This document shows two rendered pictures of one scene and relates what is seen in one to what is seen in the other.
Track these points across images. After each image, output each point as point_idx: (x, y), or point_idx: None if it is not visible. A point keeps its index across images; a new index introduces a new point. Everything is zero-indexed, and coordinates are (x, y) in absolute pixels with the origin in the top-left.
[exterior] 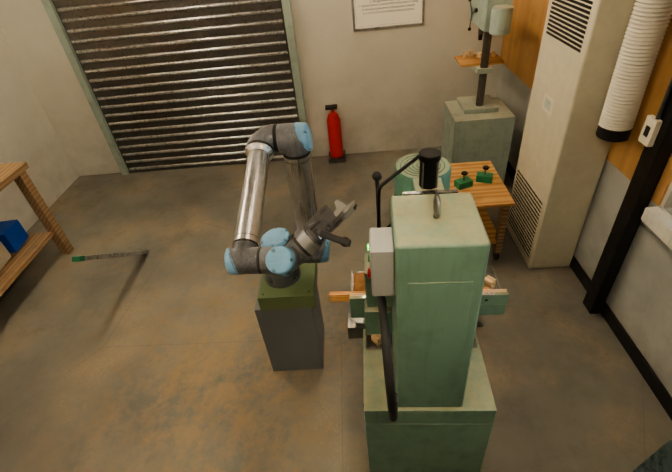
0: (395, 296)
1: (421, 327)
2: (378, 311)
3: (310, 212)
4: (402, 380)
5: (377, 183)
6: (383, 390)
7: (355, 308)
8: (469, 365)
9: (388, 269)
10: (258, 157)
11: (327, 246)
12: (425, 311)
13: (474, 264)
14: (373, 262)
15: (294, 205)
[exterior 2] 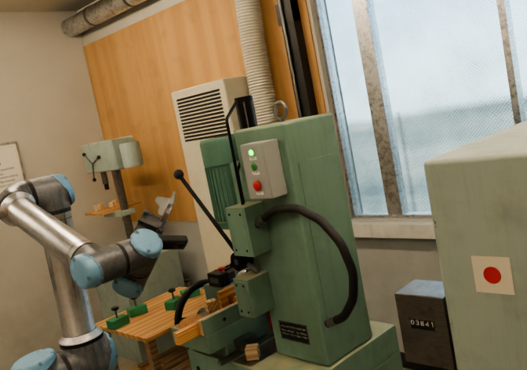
0: (292, 185)
1: None
2: (257, 275)
3: (85, 290)
4: (323, 310)
5: (183, 178)
6: (303, 369)
7: (212, 335)
8: None
9: (278, 160)
10: (30, 202)
11: (112, 339)
12: (316, 195)
13: (329, 134)
14: (267, 153)
15: (62, 286)
